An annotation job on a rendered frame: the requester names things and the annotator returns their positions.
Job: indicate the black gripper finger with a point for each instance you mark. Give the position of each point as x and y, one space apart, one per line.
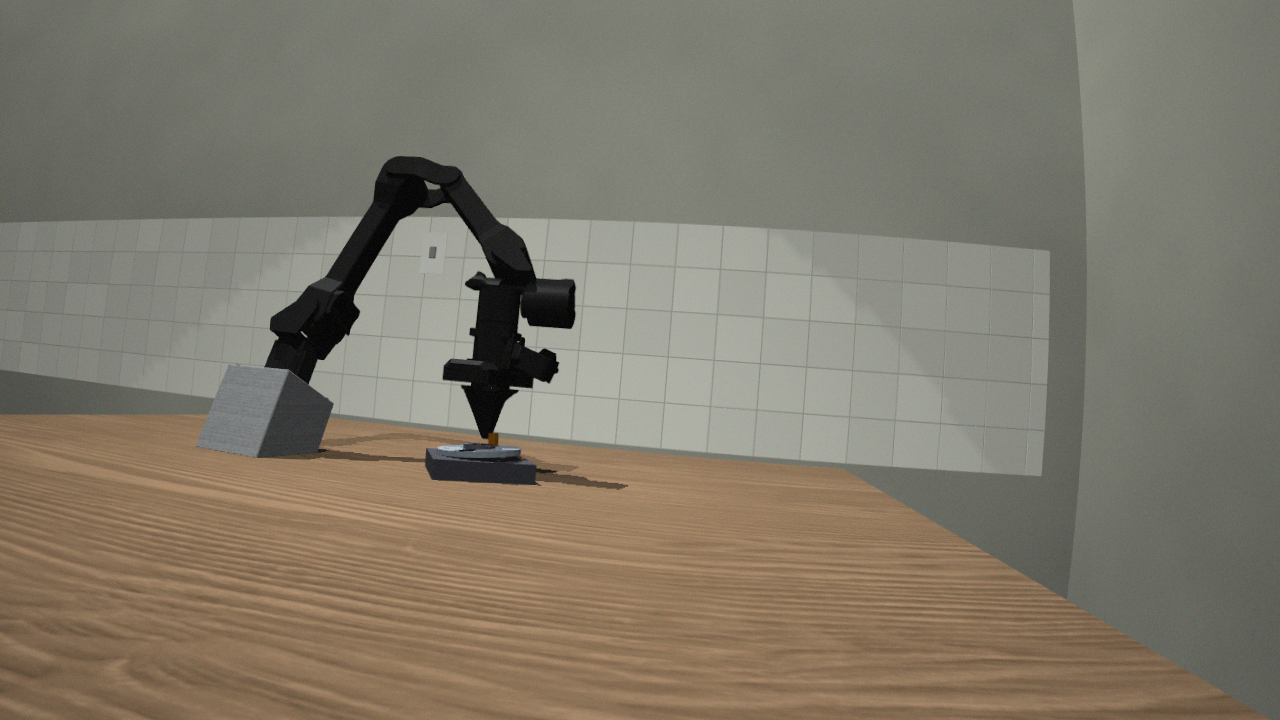
484 405
501 404

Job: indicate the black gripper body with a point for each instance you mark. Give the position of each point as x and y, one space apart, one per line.
490 340

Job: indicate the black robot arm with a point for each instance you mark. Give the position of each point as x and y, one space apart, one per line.
325 314

